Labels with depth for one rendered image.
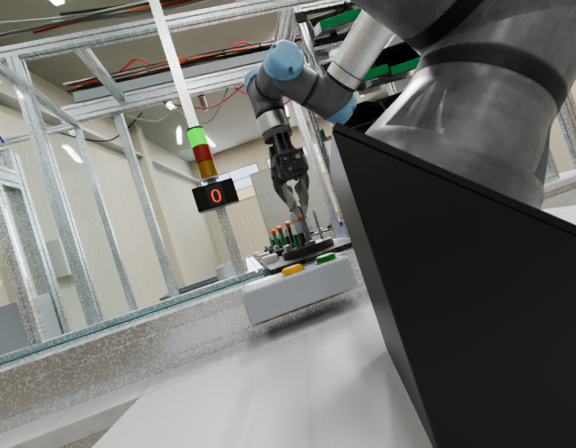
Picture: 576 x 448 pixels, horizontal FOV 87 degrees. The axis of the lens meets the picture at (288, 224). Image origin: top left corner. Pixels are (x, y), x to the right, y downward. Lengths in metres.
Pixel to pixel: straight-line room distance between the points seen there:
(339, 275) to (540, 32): 0.43
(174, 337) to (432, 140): 0.56
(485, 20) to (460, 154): 0.10
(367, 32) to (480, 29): 0.42
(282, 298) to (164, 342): 0.24
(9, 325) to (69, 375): 0.90
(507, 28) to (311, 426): 0.36
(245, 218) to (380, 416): 11.60
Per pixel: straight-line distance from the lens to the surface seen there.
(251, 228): 11.80
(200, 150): 0.94
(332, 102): 0.71
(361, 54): 0.69
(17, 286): 1.12
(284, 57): 0.68
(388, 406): 0.34
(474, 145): 0.23
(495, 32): 0.29
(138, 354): 0.68
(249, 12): 1.71
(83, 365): 0.72
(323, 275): 0.57
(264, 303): 0.56
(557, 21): 0.30
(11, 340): 1.62
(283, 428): 0.36
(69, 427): 0.66
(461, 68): 0.28
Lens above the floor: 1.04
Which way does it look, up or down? 1 degrees up
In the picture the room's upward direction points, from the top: 18 degrees counter-clockwise
